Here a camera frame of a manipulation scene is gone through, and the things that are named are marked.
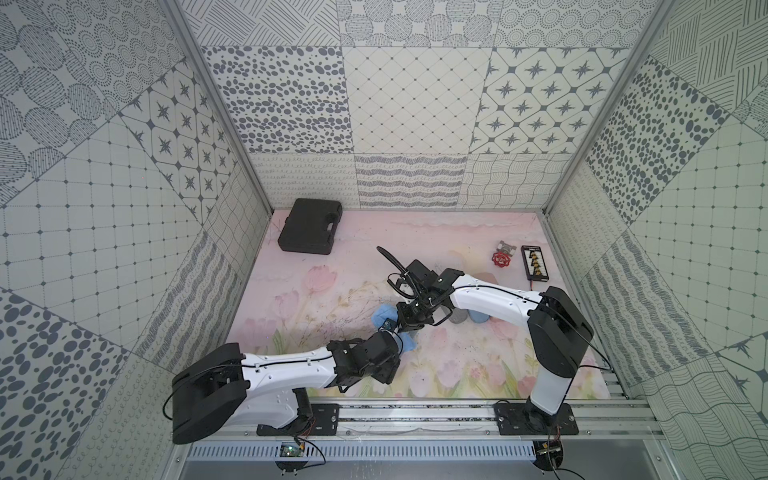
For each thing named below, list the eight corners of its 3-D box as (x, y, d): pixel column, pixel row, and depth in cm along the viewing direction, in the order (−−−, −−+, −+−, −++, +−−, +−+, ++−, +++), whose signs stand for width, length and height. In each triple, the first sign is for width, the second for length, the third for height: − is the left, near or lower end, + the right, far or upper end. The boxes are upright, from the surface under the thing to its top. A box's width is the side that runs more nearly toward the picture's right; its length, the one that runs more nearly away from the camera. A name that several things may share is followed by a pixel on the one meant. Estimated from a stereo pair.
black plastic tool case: (282, 254, 109) (277, 244, 105) (297, 206, 126) (293, 196, 121) (333, 254, 109) (331, 244, 105) (342, 206, 126) (339, 196, 121)
